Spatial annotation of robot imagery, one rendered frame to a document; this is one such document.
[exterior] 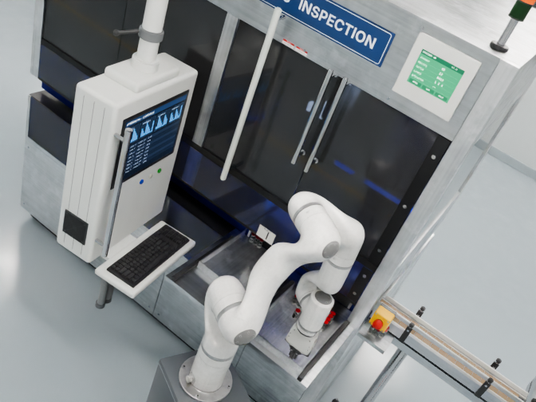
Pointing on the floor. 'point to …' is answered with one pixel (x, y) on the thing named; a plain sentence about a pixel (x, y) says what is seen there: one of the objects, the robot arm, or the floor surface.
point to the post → (423, 210)
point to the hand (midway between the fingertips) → (293, 354)
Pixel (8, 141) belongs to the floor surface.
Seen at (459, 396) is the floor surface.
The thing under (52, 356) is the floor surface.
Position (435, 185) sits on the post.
